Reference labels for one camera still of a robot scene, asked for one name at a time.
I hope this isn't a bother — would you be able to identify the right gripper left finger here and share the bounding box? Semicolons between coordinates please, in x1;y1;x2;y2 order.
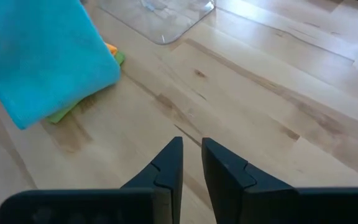
0;136;184;224

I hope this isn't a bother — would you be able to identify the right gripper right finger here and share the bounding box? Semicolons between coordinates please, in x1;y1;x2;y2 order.
201;137;358;224

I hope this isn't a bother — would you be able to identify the green microfiber towel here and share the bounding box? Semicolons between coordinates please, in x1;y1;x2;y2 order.
46;50;126;124

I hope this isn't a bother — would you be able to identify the orange microfiber towel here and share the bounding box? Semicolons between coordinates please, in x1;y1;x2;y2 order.
105;42;119;57

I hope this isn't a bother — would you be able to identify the clear plastic bin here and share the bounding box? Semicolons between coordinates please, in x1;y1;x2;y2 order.
95;0;216;45

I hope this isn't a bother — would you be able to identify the blue microfiber towel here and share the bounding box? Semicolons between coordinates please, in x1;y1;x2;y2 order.
0;0;122;131

